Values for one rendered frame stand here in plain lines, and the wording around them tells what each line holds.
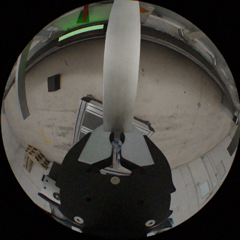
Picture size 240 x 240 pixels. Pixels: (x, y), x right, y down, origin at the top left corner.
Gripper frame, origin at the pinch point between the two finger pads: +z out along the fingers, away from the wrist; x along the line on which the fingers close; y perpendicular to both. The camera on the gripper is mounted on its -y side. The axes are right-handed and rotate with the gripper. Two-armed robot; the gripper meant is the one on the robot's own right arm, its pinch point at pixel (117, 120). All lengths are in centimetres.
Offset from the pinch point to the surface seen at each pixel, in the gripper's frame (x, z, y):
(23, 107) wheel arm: -23.5, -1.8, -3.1
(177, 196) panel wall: 168, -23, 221
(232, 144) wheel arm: 23.5, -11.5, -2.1
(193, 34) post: 20.4, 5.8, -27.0
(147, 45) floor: 27, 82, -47
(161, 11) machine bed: 16, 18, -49
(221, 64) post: 44, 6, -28
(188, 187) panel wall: 216, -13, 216
